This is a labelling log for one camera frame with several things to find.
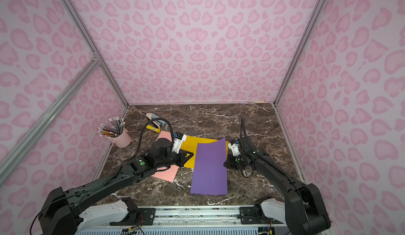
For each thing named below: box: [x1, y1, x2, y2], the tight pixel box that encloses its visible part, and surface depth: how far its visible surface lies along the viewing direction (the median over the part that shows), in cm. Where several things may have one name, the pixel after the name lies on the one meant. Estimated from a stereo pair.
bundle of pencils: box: [97, 116, 126, 139], surface depth 93 cm
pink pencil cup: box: [109, 128, 132, 148], surface depth 94 cm
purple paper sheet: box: [190, 137, 228, 196], surface depth 85 cm
